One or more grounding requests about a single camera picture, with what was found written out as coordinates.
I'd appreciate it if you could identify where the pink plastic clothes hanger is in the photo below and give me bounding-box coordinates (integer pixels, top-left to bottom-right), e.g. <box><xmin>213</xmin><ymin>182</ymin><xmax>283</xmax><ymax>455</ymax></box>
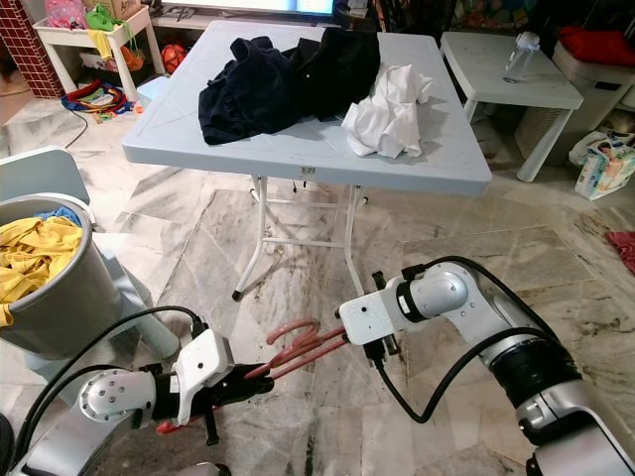
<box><xmin>156</xmin><ymin>317</ymin><xmax>348</xmax><ymax>437</ymax></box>

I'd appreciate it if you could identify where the yellow printed shirt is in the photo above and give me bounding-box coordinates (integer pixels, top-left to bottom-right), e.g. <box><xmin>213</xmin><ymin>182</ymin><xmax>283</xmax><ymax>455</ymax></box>
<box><xmin>0</xmin><ymin>216</ymin><xmax>85</xmax><ymax>328</ymax></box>

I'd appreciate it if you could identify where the dark navy garment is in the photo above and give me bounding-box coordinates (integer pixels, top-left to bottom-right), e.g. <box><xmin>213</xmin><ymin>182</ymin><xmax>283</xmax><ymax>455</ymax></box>
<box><xmin>198</xmin><ymin>37</ymin><xmax>309</xmax><ymax>147</ymax></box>

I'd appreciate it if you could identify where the silver left robot leg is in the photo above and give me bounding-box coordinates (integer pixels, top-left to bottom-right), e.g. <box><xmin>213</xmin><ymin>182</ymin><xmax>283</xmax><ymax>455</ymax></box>
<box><xmin>179</xmin><ymin>461</ymin><xmax>229</xmax><ymax>476</ymax></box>

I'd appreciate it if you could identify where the grey plastic bucket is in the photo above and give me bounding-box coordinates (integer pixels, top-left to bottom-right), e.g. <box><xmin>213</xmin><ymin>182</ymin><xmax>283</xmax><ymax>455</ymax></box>
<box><xmin>0</xmin><ymin>193</ymin><xmax>125</xmax><ymax>360</ymax></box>

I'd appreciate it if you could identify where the light blue folding table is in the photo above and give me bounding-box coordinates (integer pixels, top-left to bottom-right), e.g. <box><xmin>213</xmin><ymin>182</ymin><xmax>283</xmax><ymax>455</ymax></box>
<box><xmin>121</xmin><ymin>20</ymin><xmax>494</xmax><ymax>306</ymax></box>

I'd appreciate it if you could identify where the white garment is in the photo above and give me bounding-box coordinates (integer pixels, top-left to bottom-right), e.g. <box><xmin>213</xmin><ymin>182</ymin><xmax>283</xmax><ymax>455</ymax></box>
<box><xmin>342</xmin><ymin>64</ymin><xmax>436</xmax><ymax>160</ymax></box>

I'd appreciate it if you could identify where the maroon cloth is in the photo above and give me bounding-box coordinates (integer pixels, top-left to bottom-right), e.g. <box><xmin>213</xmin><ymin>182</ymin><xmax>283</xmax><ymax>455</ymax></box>
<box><xmin>605</xmin><ymin>230</ymin><xmax>635</xmax><ymax>274</ymax></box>

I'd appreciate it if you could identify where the blue cloth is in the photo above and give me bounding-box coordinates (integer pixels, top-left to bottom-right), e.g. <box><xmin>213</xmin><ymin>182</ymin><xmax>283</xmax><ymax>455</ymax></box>
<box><xmin>40</xmin><ymin>205</ymin><xmax>80</xmax><ymax>221</ymax></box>

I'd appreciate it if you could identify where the printed diaper package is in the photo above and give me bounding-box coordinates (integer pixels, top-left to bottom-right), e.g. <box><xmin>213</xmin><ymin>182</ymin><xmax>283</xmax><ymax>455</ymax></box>
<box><xmin>575</xmin><ymin>134</ymin><xmax>635</xmax><ymax>201</ymax></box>

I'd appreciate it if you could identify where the light blue kids chair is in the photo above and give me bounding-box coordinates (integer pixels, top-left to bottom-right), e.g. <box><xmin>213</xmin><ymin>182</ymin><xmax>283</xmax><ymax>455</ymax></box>
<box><xmin>0</xmin><ymin>147</ymin><xmax>160</xmax><ymax>358</ymax></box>

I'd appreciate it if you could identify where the white side table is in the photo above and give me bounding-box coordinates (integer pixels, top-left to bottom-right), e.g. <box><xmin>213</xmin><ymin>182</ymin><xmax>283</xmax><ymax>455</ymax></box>
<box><xmin>440</xmin><ymin>30</ymin><xmax>584</xmax><ymax>182</ymax></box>

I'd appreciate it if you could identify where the light blue plastic box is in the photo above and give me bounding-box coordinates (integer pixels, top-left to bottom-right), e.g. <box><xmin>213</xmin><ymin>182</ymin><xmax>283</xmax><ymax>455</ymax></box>
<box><xmin>137</xmin><ymin>76</ymin><xmax>175</xmax><ymax>105</ymax></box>

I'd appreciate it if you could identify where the clear plastic bottle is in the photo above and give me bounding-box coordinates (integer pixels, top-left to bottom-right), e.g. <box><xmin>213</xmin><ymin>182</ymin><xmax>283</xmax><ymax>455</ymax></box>
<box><xmin>503</xmin><ymin>30</ymin><xmax>542</xmax><ymax>85</ymax></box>

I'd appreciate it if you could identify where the red ball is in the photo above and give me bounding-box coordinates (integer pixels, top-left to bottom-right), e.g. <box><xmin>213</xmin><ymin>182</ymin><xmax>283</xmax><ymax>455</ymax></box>
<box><xmin>161</xmin><ymin>43</ymin><xmax>190</xmax><ymax>75</ymax></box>

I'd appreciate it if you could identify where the white plastic bin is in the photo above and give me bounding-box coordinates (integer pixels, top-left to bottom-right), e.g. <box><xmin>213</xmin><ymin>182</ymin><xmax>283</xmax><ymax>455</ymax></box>
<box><xmin>551</xmin><ymin>45</ymin><xmax>635</xmax><ymax>130</ymax></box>

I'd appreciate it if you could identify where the colourful toy hoop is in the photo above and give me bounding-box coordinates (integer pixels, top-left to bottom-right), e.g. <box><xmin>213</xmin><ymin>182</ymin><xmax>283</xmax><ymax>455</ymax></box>
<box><xmin>62</xmin><ymin>81</ymin><xmax>132</xmax><ymax>118</ymax></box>

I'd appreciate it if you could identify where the small yellow cloth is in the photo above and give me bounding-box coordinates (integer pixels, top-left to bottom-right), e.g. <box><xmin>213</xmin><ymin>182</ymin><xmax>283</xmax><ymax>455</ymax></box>
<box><xmin>96</xmin><ymin>28</ymin><xmax>125</xmax><ymax>60</ymax></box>

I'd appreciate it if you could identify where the white kids table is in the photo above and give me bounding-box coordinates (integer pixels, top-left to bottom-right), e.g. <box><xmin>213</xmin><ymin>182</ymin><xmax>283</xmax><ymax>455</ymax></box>
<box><xmin>32</xmin><ymin>8</ymin><xmax>160</xmax><ymax>105</ymax></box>

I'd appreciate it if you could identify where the red cushion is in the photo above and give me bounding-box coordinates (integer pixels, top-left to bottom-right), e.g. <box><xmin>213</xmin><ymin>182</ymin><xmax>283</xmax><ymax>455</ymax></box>
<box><xmin>559</xmin><ymin>27</ymin><xmax>635</xmax><ymax>67</ymax></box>

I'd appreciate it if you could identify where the television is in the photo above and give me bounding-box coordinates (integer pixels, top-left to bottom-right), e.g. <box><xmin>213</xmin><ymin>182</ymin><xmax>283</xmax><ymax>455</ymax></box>
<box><xmin>184</xmin><ymin>0</ymin><xmax>338</xmax><ymax>16</ymax></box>

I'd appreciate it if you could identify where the green toy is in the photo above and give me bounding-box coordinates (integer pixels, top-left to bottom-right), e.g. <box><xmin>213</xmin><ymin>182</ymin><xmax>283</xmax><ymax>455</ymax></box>
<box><xmin>84</xmin><ymin>5</ymin><xmax>125</xmax><ymax>31</ymax></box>

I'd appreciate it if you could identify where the pink bag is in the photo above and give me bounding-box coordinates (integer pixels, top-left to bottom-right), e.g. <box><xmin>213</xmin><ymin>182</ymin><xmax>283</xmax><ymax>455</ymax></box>
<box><xmin>50</xmin><ymin>0</ymin><xmax>90</xmax><ymax>29</ymax></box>

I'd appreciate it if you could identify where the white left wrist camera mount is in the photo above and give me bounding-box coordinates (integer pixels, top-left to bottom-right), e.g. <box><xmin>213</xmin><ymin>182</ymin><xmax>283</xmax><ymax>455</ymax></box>
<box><xmin>174</xmin><ymin>327</ymin><xmax>236</xmax><ymax>422</ymax></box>

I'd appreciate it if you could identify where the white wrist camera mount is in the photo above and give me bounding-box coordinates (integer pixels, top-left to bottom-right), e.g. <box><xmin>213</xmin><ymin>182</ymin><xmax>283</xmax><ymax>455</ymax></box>
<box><xmin>338</xmin><ymin>288</ymin><xmax>408</xmax><ymax>346</ymax></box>
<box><xmin>174</xmin><ymin>327</ymin><xmax>236</xmax><ymax>422</ymax></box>

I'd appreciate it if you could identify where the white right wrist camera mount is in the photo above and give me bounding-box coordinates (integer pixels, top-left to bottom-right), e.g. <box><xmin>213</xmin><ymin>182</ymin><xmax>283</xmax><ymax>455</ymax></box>
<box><xmin>338</xmin><ymin>288</ymin><xmax>408</xmax><ymax>346</ymax></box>

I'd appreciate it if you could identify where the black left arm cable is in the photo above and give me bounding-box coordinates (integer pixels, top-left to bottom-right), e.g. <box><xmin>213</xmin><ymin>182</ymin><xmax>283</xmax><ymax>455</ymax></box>
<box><xmin>10</xmin><ymin>304</ymin><xmax>209</xmax><ymax>467</ymax></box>

